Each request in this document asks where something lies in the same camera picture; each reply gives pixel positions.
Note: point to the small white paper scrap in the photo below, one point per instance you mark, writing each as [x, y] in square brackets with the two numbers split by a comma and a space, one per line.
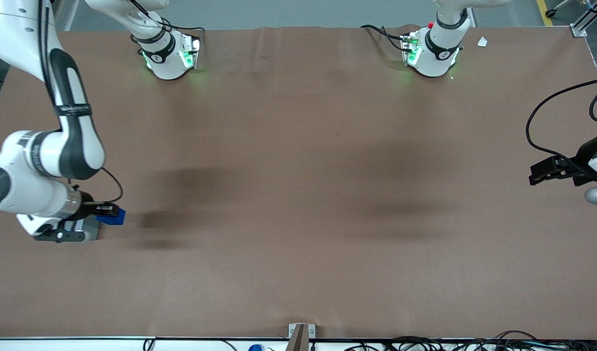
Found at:
[482, 42]

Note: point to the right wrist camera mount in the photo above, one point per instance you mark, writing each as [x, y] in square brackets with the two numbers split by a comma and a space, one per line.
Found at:
[59, 236]

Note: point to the aluminium frame profile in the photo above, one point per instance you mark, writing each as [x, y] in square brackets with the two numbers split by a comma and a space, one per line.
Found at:
[588, 17]
[67, 14]

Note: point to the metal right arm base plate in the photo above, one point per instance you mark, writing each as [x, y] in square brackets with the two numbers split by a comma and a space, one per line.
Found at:
[195, 51]

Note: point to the small blue square part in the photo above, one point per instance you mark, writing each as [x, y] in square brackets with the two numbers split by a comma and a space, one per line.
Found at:
[115, 218]

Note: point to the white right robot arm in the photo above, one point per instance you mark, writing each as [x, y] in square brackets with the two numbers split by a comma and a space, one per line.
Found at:
[69, 146]

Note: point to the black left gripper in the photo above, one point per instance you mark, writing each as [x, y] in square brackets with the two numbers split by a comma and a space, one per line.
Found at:
[584, 157]

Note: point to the small blue cap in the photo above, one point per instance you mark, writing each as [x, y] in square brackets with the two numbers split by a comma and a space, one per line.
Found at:
[255, 348]

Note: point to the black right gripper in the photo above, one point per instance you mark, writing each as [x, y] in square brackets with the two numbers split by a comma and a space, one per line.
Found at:
[87, 208]

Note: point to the metal camera pole bracket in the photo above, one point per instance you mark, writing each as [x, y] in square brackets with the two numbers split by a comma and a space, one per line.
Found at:
[312, 331]

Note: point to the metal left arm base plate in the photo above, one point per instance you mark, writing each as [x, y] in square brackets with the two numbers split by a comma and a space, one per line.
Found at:
[409, 48]

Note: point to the white table edge rail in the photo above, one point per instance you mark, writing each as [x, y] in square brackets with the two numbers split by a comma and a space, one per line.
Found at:
[84, 345]

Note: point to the gray square hollow base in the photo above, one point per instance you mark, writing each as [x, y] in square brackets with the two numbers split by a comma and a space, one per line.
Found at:
[91, 230]

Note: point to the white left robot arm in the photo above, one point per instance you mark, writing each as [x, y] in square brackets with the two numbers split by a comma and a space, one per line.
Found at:
[440, 53]

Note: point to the brown table cover sheet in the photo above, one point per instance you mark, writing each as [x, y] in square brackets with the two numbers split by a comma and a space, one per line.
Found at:
[298, 195]

